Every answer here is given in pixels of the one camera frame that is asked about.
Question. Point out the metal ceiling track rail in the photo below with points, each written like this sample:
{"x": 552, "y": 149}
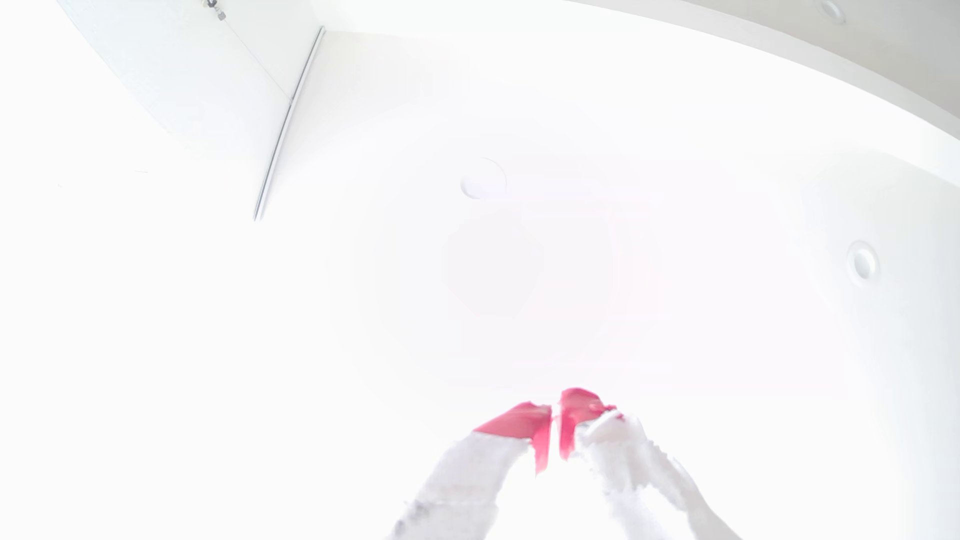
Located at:
{"x": 289, "y": 124}

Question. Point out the round recessed ceiling light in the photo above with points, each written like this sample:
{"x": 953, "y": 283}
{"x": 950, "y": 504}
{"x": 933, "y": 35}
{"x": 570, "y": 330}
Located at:
{"x": 862, "y": 262}
{"x": 483, "y": 178}
{"x": 832, "y": 10}

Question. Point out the small ceiling sprinkler head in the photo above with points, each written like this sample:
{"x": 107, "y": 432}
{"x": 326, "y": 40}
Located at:
{"x": 216, "y": 8}

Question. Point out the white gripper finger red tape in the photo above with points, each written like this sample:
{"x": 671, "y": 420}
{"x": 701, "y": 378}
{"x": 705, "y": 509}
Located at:
{"x": 637, "y": 465}
{"x": 480, "y": 465}

